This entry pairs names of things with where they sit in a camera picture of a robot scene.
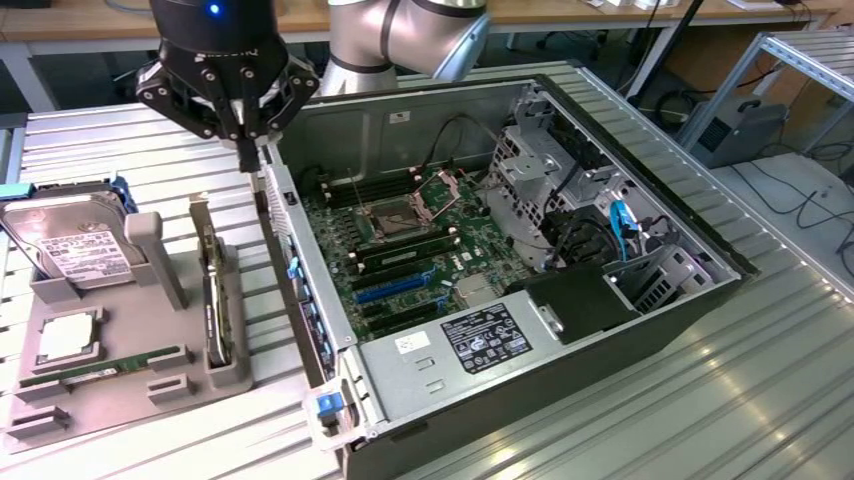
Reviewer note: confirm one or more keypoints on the silver CPU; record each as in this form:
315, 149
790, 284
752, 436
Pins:
67, 337

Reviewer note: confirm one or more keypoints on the installed RAM stick white label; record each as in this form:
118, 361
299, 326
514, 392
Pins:
401, 257

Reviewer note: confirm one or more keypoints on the long black expansion slot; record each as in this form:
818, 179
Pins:
390, 280
403, 322
401, 310

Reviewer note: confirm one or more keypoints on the CPU socket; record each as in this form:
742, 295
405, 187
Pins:
394, 220

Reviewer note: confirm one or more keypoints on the green motherboard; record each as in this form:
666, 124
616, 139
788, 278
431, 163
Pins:
467, 235

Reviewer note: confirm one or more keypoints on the blue expansion slot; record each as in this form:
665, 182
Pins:
394, 291

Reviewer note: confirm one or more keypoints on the grey parts rack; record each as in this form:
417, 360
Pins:
154, 325

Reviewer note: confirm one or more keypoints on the silver perforated disk bay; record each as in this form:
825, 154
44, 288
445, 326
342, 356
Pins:
657, 290

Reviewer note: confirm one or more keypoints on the blue disk carrier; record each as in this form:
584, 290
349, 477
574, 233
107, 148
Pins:
123, 195

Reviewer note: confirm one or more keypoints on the silver chipset heatsink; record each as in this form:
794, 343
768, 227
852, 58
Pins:
474, 290

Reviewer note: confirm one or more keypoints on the grey floor control box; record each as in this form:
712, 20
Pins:
741, 130

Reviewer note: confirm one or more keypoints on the blue case release latch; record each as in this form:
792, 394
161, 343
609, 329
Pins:
329, 406

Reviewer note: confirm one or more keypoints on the graphics card with black cooler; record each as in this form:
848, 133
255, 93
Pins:
217, 300

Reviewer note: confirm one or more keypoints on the silver optical bay bracket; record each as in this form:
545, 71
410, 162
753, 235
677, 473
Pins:
534, 107

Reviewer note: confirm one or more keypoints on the open black PC case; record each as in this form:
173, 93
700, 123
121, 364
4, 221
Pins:
601, 360

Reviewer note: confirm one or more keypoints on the small white box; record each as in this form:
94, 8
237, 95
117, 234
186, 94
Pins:
641, 4

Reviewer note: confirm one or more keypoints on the silver disk bay cage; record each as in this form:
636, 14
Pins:
528, 165

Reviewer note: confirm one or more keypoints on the green RAM stick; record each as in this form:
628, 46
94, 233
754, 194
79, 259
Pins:
101, 371

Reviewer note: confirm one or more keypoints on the aluminium profile frame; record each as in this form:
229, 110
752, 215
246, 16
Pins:
801, 55

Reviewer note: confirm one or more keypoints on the black plastic shroud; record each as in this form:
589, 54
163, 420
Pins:
581, 305

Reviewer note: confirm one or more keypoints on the black RAM slot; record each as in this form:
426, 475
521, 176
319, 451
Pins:
341, 188
341, 200
341, 206
401, 238
341, 194
403, 244

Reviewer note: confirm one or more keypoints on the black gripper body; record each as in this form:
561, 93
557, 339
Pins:
214, 30

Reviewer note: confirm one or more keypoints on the thin metal locking lever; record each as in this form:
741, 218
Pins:
358, 190

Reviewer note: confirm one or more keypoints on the grey power supply with label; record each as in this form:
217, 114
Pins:
414, 380

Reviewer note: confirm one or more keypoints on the metal socket cover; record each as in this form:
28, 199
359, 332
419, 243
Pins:
422, 200

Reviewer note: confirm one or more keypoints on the blue card retention latch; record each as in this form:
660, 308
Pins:
309, 310
293, 267
321, 334
327, 361

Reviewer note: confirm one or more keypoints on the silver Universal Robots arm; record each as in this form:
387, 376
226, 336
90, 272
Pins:
374, 40

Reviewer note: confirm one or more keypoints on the silver hard disk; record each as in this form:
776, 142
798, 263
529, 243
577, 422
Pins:
74, 240

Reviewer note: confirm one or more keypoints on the wooden desk white frame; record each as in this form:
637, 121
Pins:
601, 19

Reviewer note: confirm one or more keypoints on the black stand pole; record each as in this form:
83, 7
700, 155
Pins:
669, 45

